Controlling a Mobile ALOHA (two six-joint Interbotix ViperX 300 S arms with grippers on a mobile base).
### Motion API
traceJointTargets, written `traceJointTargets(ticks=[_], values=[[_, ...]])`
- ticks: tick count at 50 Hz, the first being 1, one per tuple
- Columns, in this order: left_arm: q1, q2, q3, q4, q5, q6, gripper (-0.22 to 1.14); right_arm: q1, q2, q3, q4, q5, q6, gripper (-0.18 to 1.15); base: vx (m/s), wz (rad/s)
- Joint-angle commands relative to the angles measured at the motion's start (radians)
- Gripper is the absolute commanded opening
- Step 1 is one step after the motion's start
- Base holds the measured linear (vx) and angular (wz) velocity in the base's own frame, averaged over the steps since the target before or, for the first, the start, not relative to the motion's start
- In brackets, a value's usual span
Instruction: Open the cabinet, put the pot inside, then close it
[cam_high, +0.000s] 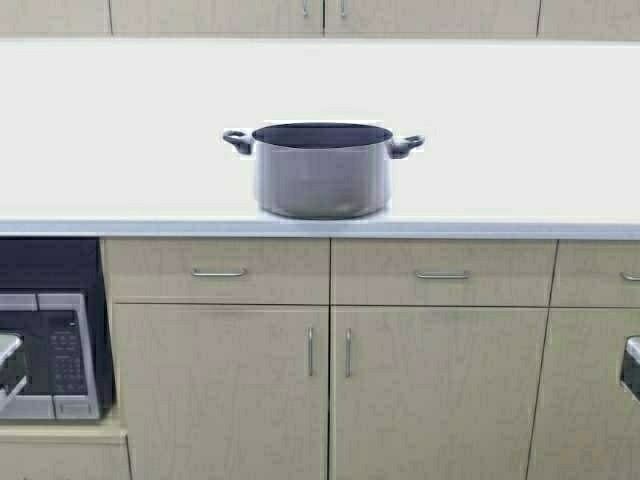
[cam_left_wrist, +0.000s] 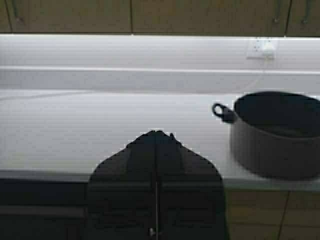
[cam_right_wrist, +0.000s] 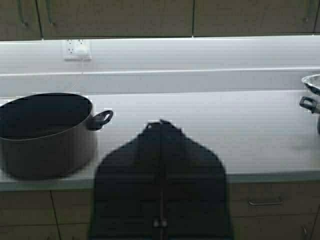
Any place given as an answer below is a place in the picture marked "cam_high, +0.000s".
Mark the grey steel cooking pot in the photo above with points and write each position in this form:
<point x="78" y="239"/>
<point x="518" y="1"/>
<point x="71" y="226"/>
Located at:
<point x="322" y="170"/>

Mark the cabinet door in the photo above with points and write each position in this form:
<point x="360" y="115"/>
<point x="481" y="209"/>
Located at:
<point x="433" y="393"/>
<point x="55" y="17"/>
<point x="587" y="421"/>
<point x="223" y="392"/>
<point x="608" y="20"/>
<point x="432" y="19"/>
<point x="217" y="18"/>

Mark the beige drawer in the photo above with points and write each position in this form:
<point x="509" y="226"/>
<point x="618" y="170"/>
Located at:
<point x="442" y="272"/>
<point x="218" y="271"/>
<point x="596" y="274"/>

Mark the left beige drawer front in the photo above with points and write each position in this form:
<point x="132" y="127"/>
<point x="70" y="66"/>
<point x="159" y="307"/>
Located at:
<point x="218" y="271"/>

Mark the far right beige drawer front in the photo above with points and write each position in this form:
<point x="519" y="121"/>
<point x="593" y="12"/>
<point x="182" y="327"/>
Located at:
<point x="596" y="274"/>

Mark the stainless steel microwave oven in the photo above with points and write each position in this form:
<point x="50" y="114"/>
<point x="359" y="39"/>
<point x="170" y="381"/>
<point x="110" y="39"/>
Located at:
<point x="61" y="370"/>

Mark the beige panel below microwave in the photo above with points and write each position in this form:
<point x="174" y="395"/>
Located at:
<point x="64" y="457"/>

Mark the left metal robot base bracket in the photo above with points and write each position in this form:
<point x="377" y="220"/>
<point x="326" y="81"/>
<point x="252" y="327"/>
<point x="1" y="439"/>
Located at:
<point x="13" y="368"/>

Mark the right metal robot base bracket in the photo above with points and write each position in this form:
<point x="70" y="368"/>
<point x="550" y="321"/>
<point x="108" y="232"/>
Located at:
<point x="630" y="367"/>

